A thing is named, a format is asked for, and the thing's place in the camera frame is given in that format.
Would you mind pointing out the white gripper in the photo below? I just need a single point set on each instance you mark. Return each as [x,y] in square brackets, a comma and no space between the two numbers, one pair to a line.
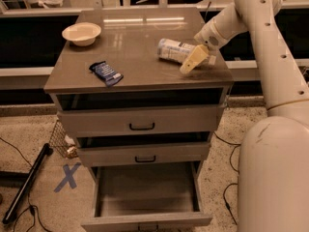
[206,36]

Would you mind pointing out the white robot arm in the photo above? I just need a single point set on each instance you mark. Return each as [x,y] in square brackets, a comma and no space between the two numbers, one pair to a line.
[273,186]

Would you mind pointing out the grey drawer cabinet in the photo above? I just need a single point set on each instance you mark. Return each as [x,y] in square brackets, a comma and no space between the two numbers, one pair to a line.
[128,43]

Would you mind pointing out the grey middle drawer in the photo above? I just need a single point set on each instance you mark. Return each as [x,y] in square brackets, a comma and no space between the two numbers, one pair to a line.
[142,154]

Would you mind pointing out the grey drawer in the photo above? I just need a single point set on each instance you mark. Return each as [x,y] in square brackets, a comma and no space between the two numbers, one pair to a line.
[146,197]
[151,120]
[142,154]

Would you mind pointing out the grey top drawer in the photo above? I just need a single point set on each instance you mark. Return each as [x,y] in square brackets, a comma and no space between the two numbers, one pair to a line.
[151,120]

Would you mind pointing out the grey bottom drawer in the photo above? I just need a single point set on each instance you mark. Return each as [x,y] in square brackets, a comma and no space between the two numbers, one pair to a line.
[146,197]

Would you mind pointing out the blue snack packet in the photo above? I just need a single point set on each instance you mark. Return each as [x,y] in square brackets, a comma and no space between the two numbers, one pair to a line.
[106,73]

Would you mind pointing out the white paper bowl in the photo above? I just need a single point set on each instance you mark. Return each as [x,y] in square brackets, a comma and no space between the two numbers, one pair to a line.
[82,34]

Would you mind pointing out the blue tape cross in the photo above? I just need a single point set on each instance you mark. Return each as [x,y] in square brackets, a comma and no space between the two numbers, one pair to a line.
[69,177]

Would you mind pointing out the black left floor bar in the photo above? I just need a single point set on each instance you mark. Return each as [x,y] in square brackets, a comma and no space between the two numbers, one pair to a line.
[11,214]

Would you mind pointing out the wire mesh basket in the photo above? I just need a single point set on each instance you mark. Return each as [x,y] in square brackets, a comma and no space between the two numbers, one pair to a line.
[62,143]

